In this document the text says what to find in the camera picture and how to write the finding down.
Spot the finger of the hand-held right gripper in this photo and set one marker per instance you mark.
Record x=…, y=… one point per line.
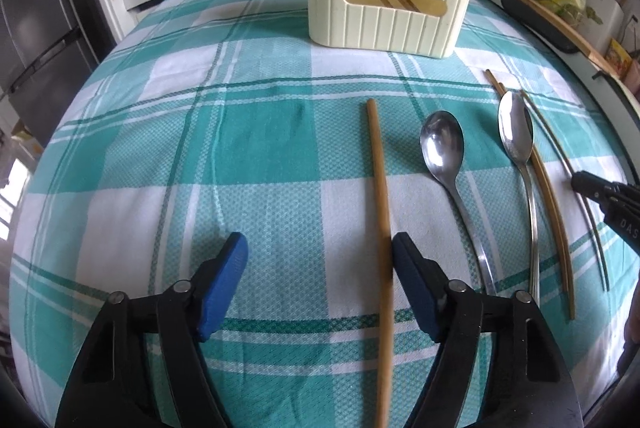
x=592, y=188

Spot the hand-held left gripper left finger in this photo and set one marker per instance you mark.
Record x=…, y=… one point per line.
x=220, y=288

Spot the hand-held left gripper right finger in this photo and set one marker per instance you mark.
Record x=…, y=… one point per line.
x=415, y=288

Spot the steel spoon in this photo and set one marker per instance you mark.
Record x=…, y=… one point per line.
x=515, y=127
x=442, y=142

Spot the wooden cutting board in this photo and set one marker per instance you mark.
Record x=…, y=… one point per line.
x=602, y=62

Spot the yellow snack packet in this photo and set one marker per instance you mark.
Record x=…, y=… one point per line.
x=617, y=57

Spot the white knife block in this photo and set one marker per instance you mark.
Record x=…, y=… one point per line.
x=605, y=17

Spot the grey refrigerator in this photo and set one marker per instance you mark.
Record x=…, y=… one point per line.
x=40, y=7

